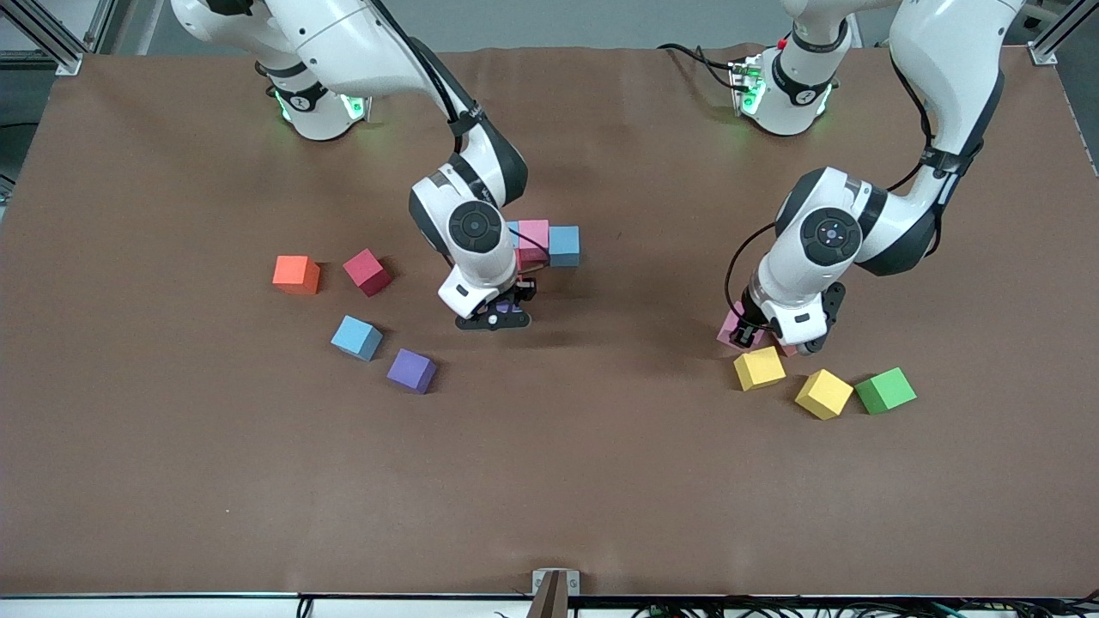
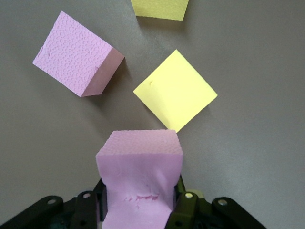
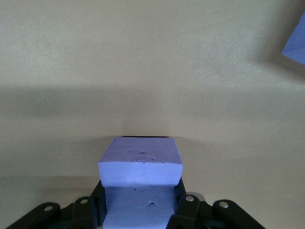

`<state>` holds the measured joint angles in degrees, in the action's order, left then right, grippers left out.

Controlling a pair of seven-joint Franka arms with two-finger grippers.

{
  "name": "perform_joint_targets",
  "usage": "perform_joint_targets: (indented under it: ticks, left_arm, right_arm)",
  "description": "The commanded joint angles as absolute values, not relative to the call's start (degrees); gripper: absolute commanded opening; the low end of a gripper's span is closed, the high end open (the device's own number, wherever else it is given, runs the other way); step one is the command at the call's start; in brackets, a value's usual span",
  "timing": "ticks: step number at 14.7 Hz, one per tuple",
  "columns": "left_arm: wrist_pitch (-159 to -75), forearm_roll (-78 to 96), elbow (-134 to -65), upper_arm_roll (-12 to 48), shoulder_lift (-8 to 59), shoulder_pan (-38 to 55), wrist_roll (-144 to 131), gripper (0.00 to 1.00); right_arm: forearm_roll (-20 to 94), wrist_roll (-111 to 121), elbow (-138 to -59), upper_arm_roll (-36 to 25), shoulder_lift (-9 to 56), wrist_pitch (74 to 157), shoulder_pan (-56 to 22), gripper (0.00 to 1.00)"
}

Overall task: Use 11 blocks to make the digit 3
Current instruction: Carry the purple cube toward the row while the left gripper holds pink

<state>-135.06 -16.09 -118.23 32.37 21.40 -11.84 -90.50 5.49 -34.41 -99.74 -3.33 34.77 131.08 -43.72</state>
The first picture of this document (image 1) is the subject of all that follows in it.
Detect yellow foam block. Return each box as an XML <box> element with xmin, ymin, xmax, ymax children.
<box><xmin>733</xmin><ymin>346</ymin><xmax>787</xmax><ymax>392</ymax></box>
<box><xmin>794</xmin><ymin>368</ymin><xmax>855</xmax><ymax>421</ymax></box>

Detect green foam block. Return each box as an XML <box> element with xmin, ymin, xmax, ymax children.
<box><xmin>853</xmin><ymin>367</ymin><xmax>918</xmax><ymax>416</ymax></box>

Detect orange foam block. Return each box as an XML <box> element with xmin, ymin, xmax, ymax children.
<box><xmin>272</xmin><ymin>255</ymin><xmax>322</xmax><ymax>296</ymax></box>

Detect brown table cover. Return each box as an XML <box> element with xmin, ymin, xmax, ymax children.
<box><xmin>0</xmin><ymin>43</ymin><xmax>1099</xmax><ymax>599</ymax></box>

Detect black base cable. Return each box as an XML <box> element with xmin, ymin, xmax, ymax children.
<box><xmin>657</xmin><ymin>43</ymin><xmax>739</xmax><ymax>91</ymax></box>

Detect grey metal bracket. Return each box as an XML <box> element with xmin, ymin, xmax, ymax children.
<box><xmin>528</xmin><ymin>568</ymin><xmax>581</xmax><ymax>618</ymax></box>

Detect aluminium frame post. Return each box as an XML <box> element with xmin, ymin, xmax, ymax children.
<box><xmin>0</xmin><ymin>0</ymin><xmax>117</xmax><ymax>76</ymax></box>
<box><xmin>1026</xmin><ymin>0</ymin><xmax>1099</xmax><ymax>68</ymax></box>

